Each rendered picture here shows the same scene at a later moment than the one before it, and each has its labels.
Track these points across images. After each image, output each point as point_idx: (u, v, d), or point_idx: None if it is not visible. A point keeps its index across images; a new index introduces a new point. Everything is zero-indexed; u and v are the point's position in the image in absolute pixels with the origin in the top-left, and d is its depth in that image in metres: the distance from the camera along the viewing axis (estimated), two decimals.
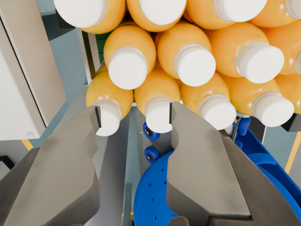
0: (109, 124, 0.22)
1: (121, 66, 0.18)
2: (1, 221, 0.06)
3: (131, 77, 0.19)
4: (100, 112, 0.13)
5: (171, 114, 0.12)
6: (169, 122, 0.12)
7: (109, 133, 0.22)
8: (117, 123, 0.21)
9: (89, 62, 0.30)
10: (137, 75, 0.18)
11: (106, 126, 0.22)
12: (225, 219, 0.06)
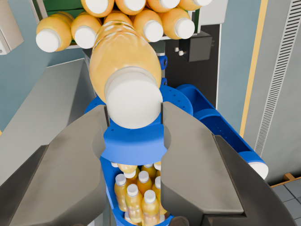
0: (52, 42, 0.35)
1: (126, 99, 0.12)
2: (9, 216, 0.06)
3: (140, 113, 0.13)
4: None
5: (162, 114, 0.12)
6: (161, 122, 0.12)
7: (53, 49, 0.36)
8: (56, 41, 0.35)
9: (37, 13, 0.42)
10: (150, 109, 0.13)
11: (50, 44, 0.35)
12: (220, 217, 0.06)
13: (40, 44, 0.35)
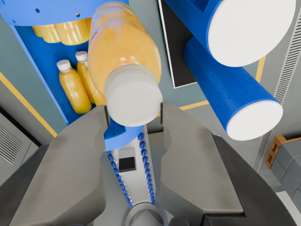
0: None
1: (126, 100, 0.12)
2: (10, 216, 0.06)
3: (140, 112, 0.13)
4: None
5: (162, 114, 0.12)
6: (161, 122, 0.12)
7: None
8: None
9: None
10: (150, 108, 0.13)
11: None
12: (220, 217, 0.06)
13: None
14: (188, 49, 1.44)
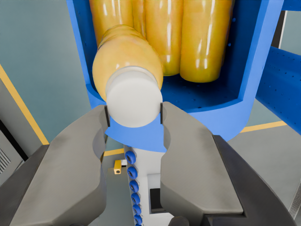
0: None
1: (126, 97, 0.12)
2: (10, 216, 0.06)
3: (139, 111, 0.13)
4: None
5: (162, 114, 0.12)
6: (160, 122, 0.12)
7: None
8: None
9: None
10: (149, 107, 0.13)
11: None
12: (219, 217, 0.06)
13: None
14: None
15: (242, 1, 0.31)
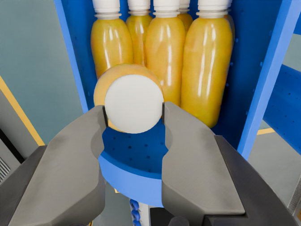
0: None
1: (125, 95, 0.12)
2: (8, 217, 0.06)
3: (140, 113, 0.12)
4: None
5: (164, 114, 0.12)
6: (162, 122, 0.12)
7: None
8: None
9: None
10: (151, 108, 0.12)
11: None
12: (221, 218, 0.06)
13: None
14: None
15: (239, 49, 0.32)
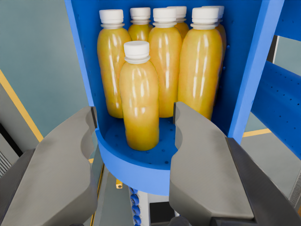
0: None
1: (132, 42, 0.28)
2: None
3: (138, 44, 0.27)
4: (96, 113, 0.13)
5: (175, 114, 0.12)
6: (173, 122, 0.12)
7: None
8: None
9: None
10: (142, 43, 0.27)
11: None
12: (228, 221, 0.05)
13: None
14: None
15: (231, 55, 0.35)
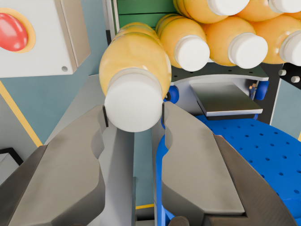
0: (147, 110, 0.12)
1: None
2: (8, 217, 0.06)
3: None
4: None
5: (164, 114, 0.12)
6: (162, 122, 0.12)
7: (144, 127, 0.13)
8: (160, 109, 0.12)
9: (113, 15, 0.30)
10: None
11: (141, 113, 0.12)
12: (221, 217, 0.06)
13: (114, 113, 0.12)
14: None
15: None
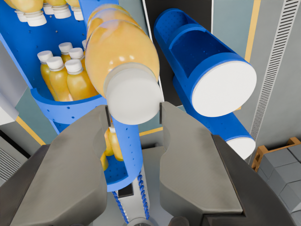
0: (148, 104, 0.13)
1: None
2: (10, 216, 0.06)
3: None
4: None
5: (161, 114, 0.12)
6: (160, 122, 0.12)
7: (144, 119, 0.13)
8: (160, 102, 0.13)
9: None
10: None
11: (142, 107, 0.13)
12: (219, 217, 0.06)
13: (118, 109, 0.12)
14: (177, 80, 1.62)
15: None
